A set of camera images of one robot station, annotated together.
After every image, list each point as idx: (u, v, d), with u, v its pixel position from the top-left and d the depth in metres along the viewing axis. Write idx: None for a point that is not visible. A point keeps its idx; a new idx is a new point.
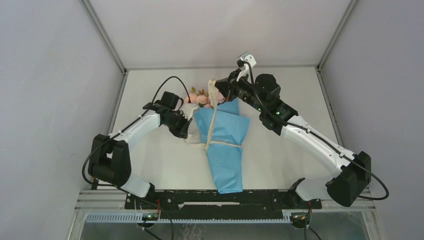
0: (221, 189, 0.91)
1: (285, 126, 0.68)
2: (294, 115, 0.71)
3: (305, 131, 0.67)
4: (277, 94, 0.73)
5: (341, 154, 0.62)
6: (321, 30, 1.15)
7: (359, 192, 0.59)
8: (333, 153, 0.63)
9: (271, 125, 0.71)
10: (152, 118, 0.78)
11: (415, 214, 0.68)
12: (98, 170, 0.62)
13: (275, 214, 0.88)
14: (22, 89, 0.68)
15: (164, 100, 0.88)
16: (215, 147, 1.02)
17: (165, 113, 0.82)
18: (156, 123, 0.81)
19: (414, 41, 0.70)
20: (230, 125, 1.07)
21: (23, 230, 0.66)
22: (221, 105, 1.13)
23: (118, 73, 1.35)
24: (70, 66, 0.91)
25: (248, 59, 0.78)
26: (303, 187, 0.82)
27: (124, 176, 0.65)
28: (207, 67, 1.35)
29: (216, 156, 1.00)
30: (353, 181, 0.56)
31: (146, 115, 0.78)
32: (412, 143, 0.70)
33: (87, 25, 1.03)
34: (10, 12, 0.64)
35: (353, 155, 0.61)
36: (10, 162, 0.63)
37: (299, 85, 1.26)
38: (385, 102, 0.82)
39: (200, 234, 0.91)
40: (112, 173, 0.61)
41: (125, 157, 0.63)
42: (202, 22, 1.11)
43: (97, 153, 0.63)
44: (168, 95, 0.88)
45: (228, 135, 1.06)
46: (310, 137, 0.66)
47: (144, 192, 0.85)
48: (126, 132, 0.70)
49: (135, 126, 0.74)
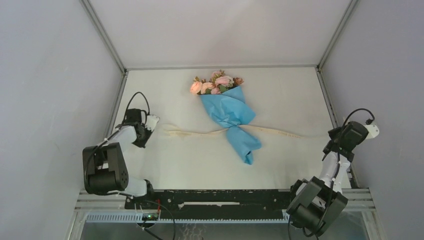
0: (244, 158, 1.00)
1: (332, 152, 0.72)
2: (347, 159, 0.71)
3: (336, 161, 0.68)
4: (353, 140, 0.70)
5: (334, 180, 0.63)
6: (321, 30, 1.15)
7: (306, 217, 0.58)
8: (329, 176, 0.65)
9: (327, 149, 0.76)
10: (128, 129, 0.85)
11: (415, 214, 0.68)
12: (98, 182, 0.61)
13: (275, 214, 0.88)
14: (22, 89, 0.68)
15: (130, 118, 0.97)
16: (232, 130, 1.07)
17: (137, 127, 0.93)
18: (133, 134, 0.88)
19: (413, 41, 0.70)
20: (238, 109, 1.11)
21: (22, 231, 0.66)
22: (230, 90, 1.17)
23: (118, 73, 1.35)
24: (70, 66, 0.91)
25: (369, 127, 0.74)
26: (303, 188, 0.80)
27: (126, 179, 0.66)
28: (207, 67, 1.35)
29: (234, 136, 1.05)
30: (314, 194, 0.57)
31: (122, 126, 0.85)
32: (412, 143, 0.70)
33: (86, 24, 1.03)
34: (10, 12, 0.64)
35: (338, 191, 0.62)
36: (10, 162, 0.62)
37: (300, 85, 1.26)
38: (385, 102, 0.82)
39: (200, 234, 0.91)
40: (113, 176, 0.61)
41: (121, 158, 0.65)
42: (203, 22, 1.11)
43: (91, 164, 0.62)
44: (133, 112, 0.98)
45: (238, 118, 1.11)
46: (332, 165, 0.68)
47: (144, 191, 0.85)
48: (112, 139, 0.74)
49: (117, 136, 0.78)
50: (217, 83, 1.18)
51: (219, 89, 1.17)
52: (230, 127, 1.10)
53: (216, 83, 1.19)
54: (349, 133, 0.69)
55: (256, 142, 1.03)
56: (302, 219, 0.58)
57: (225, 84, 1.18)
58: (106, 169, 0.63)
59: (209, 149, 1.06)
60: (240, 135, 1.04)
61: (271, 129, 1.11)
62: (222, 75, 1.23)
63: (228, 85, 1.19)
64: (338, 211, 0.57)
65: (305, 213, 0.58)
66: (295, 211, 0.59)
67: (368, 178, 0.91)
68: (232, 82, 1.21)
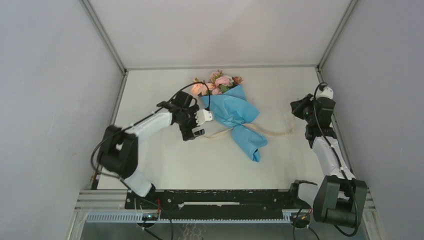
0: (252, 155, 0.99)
1: (317, 136, 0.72)
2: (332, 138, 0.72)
3: (329, 144, 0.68)
4: (327, 117, 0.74)
5: (341, 169, 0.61)
6: (321, 30, 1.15)
7: (339, 218, 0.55)
8: (335, 166, 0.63)
9: (308, 135, 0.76)
10: (164, 116, 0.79)
11: (415, 214, 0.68)
12: (106, 160, 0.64)
13: (276, 214, 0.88)
14: (22, 89, 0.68)
15: (178, 100, 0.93)
16: (237, 129, 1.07)
17: (177, 112, 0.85)
18: (167, 121, 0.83)
19: (413, 41, 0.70)
20: (241, 108, 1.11)
21: (23, 231, 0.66)
22: (230, 89, 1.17)
23: (118, 73, 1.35)
24: (70, 66, 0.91)
25: (325, 92, 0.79)
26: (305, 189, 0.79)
27: (130, 170, 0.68)
28: (207, 67, 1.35)
29: (239, 136, 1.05)
30: (335, 192, 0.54)
31: (158, 112, 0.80)
32: (412, 143, 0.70)
33: (86, 24, 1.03)
34: (10, 12, 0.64)
35: (352, 178, 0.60)
36: (11, 163, 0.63)
37: (300, 85, 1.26)
38: (385, 102, 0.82)
39: (200, 234, 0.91)
40: (119, 164, 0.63)
41: (134, 150, 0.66)
42: (203, 22, 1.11)
43: (108, 142, 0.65)
44: (183, 95, 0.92)
45: (242, 117, 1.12)
46: (329, 151, 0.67)
47: (144, 191, 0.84)
48: (136, 127, 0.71)
49: (146, 122, 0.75)
50: (218, 83, 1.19)
51: (219, 90, 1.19)
52: (235, 126, 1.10)
53: (216, 84, 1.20)
54: (321, 111, 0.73)
55: (262, 139, 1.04)
56: (336, 220, 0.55)
57: (225, 84, 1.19)
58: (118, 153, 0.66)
59: (209, 149, 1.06)
60: (246, 133, 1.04)
61: (271, 128, 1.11)
62: (221, 75, 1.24)
63: (229, 84, 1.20)
64: (363, 197, 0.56)
65: (335, 214, 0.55)
66: (325, 217, 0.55)
67: (368, 178, 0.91)
68: (232, 81, 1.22)
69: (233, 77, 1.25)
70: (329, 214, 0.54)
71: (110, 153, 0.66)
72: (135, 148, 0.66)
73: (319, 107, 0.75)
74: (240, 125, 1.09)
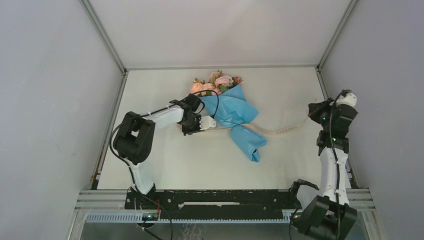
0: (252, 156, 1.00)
1: (328, 147, 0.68)
2: (343, 151, 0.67)
3: (335, 161, 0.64)
4: (345, 126, 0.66)
5: (336, 192, 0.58)
6: (321, 30, 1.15)
7: (320, 233, 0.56)
8: (331, 186, 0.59)
9: (319, 142, 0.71)
10: (178, 111, 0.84)
11: (415, 214, 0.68)
12: (122, 144, 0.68)
13: (276, 214, 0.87)
14: (22, 89, 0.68)
15: (187, 101, 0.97)
16: (237, 129, 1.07)
17: (188, 111, 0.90)
18: (179, 116, 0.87)
19: (414, 41, 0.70)
20: (240, 108, 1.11)
21: (23, 231, 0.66)
22: (230, 90, 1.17)
23: (118, 73, 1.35)
24: (70, 66, 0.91)
25: (347, 98, 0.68)
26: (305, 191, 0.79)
27: (145, 156, 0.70)
28: (207, 67, 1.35)
29: (239, 136, 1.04)
30: (323, 214, 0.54)
31: (173, 106, 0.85)
32: (412, 143, 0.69)
33: (86, 25, 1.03)
34: (10, 13, 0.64)
35: (345, 202, 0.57)
36: (10, 162, 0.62)
37: (300, 85, 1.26)
38: (385, 102, 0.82)
39: (200, 234, 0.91)
40: (135, 149, 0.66)
41: (150, 137, 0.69)
42: (203, 22, 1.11)
43: (125, 127, 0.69)
44: (192, 97, 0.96)
45: (242, 117, 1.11)
46: (331, 168, 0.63)
47: (146, 189, 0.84)
48: (154, 116, 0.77)
49: (162, 113, 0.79)
50: (218, 84, 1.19)
51: (219, 90, 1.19)
52: (235, 127, 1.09)
53: (216, 84, 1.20)
54: (339, 120, 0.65)
55: (261, 139, 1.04)
56: (317, 236, 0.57)
57: (225, 84, 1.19)
58: (134, 138, 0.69)
59: (209, 150, 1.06)
60: (246, 134, 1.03)
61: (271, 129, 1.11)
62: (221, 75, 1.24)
63: (229, 85, 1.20)
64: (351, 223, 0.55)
65: (317, 230, 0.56)
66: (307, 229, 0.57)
67: (368, 178, 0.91)
68: (231, 81, 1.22)
69: (232, 78, 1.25)
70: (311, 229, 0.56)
71: (127, 138, 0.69)
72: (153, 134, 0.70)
73: (337, 114, 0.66)
74: (240, 126, 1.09)
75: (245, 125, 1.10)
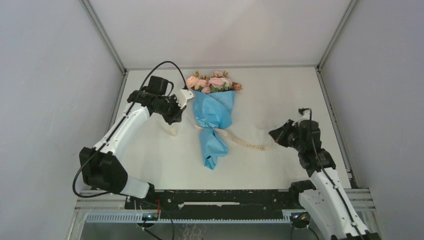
0: (206, 162, 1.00)
1: (317, 172, 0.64)
2: (332, 168, 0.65)
3: (333, 185, 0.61)
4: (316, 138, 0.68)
5: (354, 223, 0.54)
6: (321, 30, 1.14)
7: None
8: (346, 218, 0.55)
9: (305, 165, 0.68)
10: (138, 115, 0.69)
11: (416, 215, 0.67)
12: (94, 183, 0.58)
13: (276, 214, 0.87)
14: (22, 89, 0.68)
15: (152, 87, 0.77)
16: (205, 131, 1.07)
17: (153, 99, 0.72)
18: (145, 116, 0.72)
19: (413, 41, 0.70)
20: (219, 113, 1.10)
21: (23, 231, 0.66)
22: (218, 92, 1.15)
23: (118, 73, 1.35)
24: (70, 67, 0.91)
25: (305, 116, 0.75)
26: (315, 196, 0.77)
27: (122, 178, 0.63)
28: (207, 67, 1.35)
29: (203, 136, 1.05)
30: None
31: (131, 111, 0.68)
32: (413, 143, 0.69)
33: (86, 24, 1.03)
34: (10, 13, 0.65)
35: (365, 229, 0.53)
36: (10, 162, 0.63)
37: (300, 84, 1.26)
38: (385, 102, 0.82)
39: (200, 234, 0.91)
40: (109, 185, 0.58)
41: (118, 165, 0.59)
42: (202, 21, 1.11)
43: (86, 168, 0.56)
44: (156, 80, 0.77)
45: (219, 122, 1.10)
46: (334, 194, 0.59)
47: (144, 193, 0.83)
48: (112, 140, 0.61)
49: (121, 129, 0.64)
50: (210, 83, 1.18)
51: (209, 89, 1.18)
52: (206, 128, 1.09)
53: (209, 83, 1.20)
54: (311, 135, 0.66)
55: (222, 149, 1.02)
56: None
57: (217, 86, 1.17)
58: None
59: None
60: (209, 138, 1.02)
61: (271, 129, 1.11)
62: (221, 76, 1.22)
63: (221, 87, 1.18)
64: None
65: None
66: None
67: (368, 178, 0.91)
68: (228, 86, 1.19)
69: (232, 84, 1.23)
70: None
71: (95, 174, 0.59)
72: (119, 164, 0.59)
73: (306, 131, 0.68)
74: (211, 128, 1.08)
75: (219, 130, 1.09)
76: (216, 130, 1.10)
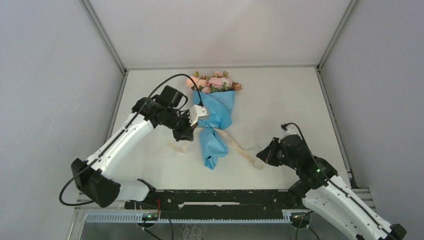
0: (206, 162, 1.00)
1: (325, 186, 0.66)
2: (335, 176, 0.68)
3: (345, 194, 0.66)
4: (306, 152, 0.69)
5: (380, 226, 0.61)
6: (321, 30, 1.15)
7: None
8: (372, 223, 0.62)
9: (310, 181, 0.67)
10: (138, 130, 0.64)
11: (416, 215, 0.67)
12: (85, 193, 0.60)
13: (276, 214, 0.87)
14: (22, 89, 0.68)
15: (164, 97, 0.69)
16: (206, 132, 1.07)
17: (158, 113, 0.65)
18: (148, 129, 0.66)
19: (413, 40, 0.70)
20: (220, 113, 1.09)
21: (23, 231, 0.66)
22: (218, 93, 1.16)
23: (118, 73, 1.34)
24: (70, 67, 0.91)
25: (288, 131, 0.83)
26: (316, 196, 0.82)
27: (113, 192, 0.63)
28: (208, 67, 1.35)
29: (203, 137, 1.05)
30: None
31: (130, 125, 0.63)
32: (412, 143, 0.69)
33: (86, 24, 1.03)
34: (10, 13, 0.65)
35: (390, 226, 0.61)
36: (10, 161, 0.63)
37: (300, 84, 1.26)
38: (385, 102, 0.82)
39: (200, 234, 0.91)
40: (95, 200, 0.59)
41: (106, 184, 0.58)
42: (203, 21, 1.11)
43: (76, 180, 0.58)
44: (170, 90, 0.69)
45: (219, 122, 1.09)
46: (350, 202, 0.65)
47: (143, 196, 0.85)
48: (104, 157, 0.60)
49: (117, 145, 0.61)
50: (209, 83, 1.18)
51: (209, 89, 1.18)
52: (207, 128, 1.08)
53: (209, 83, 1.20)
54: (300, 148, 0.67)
55: (222, 150, 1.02)
56: None
57: (217, 86, 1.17)
58: None
59: None
60: (209, 139, 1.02)
61: (271, 129, 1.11)
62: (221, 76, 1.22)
63: (221, 88, 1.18)
64: None
65: None
66: None
67: (368, 178, 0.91)
68: (228, 86, 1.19)
69: (232, 84, 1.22)
70: None
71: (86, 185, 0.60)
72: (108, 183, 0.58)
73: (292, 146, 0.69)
74: (211, 129, 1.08)
75: (219, 130, 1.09)
76: (217, 130, 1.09)
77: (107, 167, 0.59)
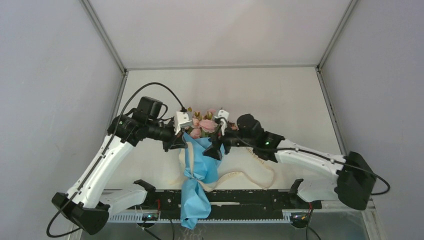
0: (184, 219, 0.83)
1: (277, 152, 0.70)
2: (282, 139, 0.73)
3: (295, 150, 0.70)
4: (258, 129, 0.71)
5: (332, 160, 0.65)
6: (321, 29, 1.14)
7: (367, 187, 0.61)
8: (325, 162, 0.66)
9: (266, 156, 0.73)
10: (115, 154, 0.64)
11: (416, 215, 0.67)
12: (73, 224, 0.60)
13: (275, 214, 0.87)
14: (22, 89, 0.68)
15: (140, 110, 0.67)
16: (188, 184, 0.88)
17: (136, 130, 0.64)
18: (126, 150, 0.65)
19: (412, 41, 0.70)
20: (208, 162, 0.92)
21: (24, 231, 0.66)
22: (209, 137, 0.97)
23: (118, 73, 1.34)
24: (70, 66, 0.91)
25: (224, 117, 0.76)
26: (303, 185, 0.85)
27: (102, 220, 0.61)
28: (208, 67, 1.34)
29: (185, 188, 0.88)
30: (354, 181, 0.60)
31: (107, 150, 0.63)
32: (412, 143, 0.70)
33: (86, 24, 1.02)
34: (10, 13, 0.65)
35: (342, 158, 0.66)
36: (11, 161, 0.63)
37: (301, 84, 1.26)
38: (385, 102, 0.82)
39: (200, 234, 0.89)
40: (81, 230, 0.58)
41: (90, 215, 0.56)
42: (203, 21, 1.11)
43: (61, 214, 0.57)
44: (146, 102, 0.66)
45: (206, 171, 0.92)
46: (301, 155, 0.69)
47: (142, 199, 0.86)
48: (84, 188, 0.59)
49: (96, 173, 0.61)
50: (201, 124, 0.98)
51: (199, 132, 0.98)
52: (189, 181, 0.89)
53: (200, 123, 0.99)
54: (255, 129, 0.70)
55: (205, 210, 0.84)
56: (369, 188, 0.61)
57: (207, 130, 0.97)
58: None
59: None
60: (189, 194, 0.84)
61: (271, 129, 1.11)
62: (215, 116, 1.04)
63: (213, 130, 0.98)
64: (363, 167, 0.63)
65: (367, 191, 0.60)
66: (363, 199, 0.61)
67: None
68: None
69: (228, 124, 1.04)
70: (364, 196, 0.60)
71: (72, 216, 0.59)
72: (93, 213, 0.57)
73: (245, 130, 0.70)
74: (194, 180, 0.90)
75: (203, 185, 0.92)
76: (200, 182, 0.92)
77: (88, 198, 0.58)
